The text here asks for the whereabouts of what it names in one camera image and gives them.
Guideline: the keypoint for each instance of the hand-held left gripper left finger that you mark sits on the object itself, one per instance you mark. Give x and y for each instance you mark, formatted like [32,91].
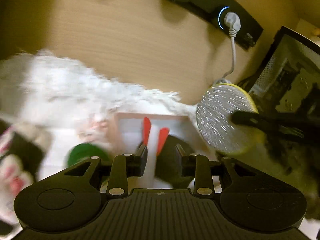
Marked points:
[141,158]

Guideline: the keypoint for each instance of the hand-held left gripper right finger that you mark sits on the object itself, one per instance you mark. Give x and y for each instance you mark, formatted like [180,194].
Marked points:
[179,156]

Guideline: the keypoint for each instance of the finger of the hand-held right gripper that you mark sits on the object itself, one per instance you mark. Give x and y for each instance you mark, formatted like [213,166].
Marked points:
[260,122]

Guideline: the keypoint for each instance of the black and white plush toy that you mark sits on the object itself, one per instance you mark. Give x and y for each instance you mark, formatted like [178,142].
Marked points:
[152,166]

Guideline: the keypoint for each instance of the round yellow scrub sponge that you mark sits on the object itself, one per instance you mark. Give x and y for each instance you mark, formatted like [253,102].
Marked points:
[215,115]

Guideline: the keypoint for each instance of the black white pink soft toy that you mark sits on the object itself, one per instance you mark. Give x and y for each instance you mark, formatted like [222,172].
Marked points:
[15,172]

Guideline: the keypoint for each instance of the black computer case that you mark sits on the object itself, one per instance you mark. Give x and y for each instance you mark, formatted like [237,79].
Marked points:
[287,75]

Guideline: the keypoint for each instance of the green lid glass jar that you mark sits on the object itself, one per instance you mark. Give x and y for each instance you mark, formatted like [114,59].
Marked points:
[85,153]

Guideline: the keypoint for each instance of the white fringed blanket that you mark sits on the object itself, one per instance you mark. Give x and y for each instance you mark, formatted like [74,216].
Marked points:
[55,87]

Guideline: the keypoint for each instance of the black power strip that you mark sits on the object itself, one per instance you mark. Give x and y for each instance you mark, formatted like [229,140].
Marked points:
[200,7]

